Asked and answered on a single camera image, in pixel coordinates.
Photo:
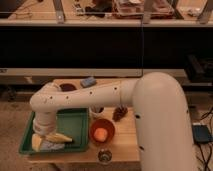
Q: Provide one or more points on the yellow sponge gripper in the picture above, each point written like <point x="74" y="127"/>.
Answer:
<point x="36" y="142"/>

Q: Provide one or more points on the yellow corn cob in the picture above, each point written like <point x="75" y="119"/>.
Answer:
<point x="58" y="138"/>

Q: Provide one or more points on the grey blue towel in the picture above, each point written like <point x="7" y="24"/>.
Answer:
<point x="47" y="145"/>

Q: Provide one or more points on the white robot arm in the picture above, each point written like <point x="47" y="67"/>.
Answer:
<point x="163" y="126"/>

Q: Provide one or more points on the green plastic tray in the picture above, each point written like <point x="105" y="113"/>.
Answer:
<point x="73" y="123"/>

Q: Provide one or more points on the purple bowl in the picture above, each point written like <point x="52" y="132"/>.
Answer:
<point x="67" y="87"/>

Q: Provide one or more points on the orange ball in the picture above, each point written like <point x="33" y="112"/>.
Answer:
<point x="100" y="134"/>

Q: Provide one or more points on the orange bowl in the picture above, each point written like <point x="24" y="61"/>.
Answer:
<point x="102" y="123"/>

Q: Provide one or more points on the blue sponge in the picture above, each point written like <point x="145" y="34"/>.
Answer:
<point x="88" y="82"/>

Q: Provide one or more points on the brown grape bunch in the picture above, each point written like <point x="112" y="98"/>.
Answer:
<point x="119" y="113"/>

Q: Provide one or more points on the wooden table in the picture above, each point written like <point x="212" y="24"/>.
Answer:
<point x="123" y="145"/>

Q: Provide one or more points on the black foot pedal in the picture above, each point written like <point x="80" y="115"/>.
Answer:
<point x="201" y="134"/>

